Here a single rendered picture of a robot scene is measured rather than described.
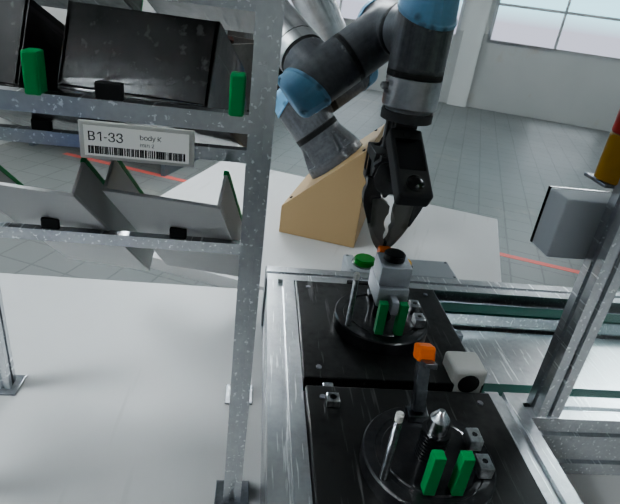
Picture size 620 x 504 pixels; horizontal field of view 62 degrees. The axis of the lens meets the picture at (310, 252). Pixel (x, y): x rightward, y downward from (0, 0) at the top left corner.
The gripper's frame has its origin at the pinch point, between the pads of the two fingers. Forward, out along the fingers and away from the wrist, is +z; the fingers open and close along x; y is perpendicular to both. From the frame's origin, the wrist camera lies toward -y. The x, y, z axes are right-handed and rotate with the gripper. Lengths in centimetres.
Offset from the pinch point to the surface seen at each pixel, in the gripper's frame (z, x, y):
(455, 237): 22, -35, 53
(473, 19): -17, -292, 762
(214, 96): -24.0, 24.2, -22.2
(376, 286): 2.4, 2.2, -8.1
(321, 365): 10.3, 9.7, -15.9
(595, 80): 41, -478, 702
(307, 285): 10.2, 10.1, 3.9
